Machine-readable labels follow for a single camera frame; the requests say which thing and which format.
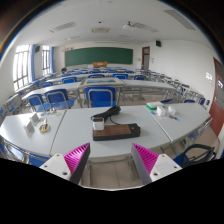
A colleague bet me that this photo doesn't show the ceiling air conditioner panel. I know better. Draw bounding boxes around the ceiling air conditioner panel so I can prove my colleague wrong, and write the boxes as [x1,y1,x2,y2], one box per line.
[91,26,111,34]

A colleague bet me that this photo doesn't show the blue curtain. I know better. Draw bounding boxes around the blue curtain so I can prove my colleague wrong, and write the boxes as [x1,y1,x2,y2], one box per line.
[49,46,56,74]
[29,44,37,83]

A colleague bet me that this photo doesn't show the brown door with window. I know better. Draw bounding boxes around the brown door with window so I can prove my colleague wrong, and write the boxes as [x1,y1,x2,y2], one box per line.
[141,46,151,71]

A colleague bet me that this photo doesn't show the narrow bright window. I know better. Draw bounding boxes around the narrow bright window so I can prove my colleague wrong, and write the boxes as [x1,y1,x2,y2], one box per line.
[41,45,51,76]

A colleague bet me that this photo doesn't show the white folded card box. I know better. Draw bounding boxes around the white folded card box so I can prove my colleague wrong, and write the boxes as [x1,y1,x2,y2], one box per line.
[23,120,35,133]
[29,112,41,125]

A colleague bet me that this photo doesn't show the large bright window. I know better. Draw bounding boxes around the large bright window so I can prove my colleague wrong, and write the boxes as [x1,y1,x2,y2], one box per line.
[12,44,31,92]

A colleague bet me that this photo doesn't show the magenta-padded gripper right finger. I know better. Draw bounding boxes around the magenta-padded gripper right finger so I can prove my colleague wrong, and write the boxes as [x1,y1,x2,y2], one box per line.
[130,142,183,186]

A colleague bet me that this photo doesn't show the green and white flat box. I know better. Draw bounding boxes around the green and white flat box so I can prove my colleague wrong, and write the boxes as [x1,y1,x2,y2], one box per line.
[145,100,165,110]

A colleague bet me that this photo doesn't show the grey classroom desks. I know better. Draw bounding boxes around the grey classroom desks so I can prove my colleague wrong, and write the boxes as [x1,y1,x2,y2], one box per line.
[6,68,201,111]

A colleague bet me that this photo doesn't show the plain white small box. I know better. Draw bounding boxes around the plain white small box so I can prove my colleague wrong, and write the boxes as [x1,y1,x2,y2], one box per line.
[167,105,177,117]

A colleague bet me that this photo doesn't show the blue classroom chairs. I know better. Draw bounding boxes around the blue classroom chairs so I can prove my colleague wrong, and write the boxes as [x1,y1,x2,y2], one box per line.
[0,67,216,168]

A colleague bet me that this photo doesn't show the green chalkboard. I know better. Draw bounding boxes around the green chalkboard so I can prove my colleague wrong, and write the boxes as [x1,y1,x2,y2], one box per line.
[64,46,134,67]

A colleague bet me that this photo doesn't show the black coiled cable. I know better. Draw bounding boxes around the black coiled cable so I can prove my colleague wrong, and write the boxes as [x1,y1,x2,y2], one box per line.
[90,105,123,126]

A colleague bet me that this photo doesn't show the red-brown door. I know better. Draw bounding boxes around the red-brown door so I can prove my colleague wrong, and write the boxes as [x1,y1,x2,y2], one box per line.
[209,57,224,138]

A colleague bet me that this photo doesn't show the orange wooden lectern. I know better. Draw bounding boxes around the orange wooden lectern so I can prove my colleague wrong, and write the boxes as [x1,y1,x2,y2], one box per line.
[92,61,109,69]

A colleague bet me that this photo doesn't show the ceiling light panels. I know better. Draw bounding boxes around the ceiling light panels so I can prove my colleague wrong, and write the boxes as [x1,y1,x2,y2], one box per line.
[49,9,198,44]

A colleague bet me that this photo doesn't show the dark brown power strip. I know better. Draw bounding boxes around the dark brown power strip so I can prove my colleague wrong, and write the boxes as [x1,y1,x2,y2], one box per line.
[92,123,142,142]

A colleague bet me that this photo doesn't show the framed blue-green board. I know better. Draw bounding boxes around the framed blue-green board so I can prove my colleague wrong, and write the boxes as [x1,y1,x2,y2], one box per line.
[80,77,125,89]

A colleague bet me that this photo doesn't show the colourful small cards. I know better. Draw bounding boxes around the colourful small cards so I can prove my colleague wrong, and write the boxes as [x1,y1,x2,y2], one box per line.
[41,111,63,118]

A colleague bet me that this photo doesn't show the white ceiling projector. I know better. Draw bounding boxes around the white ceiling projector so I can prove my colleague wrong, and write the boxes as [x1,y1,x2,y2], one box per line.
[122,21,134,30]

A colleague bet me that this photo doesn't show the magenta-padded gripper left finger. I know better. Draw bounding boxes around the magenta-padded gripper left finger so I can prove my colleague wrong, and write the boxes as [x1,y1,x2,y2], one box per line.
[39,142,92,185]

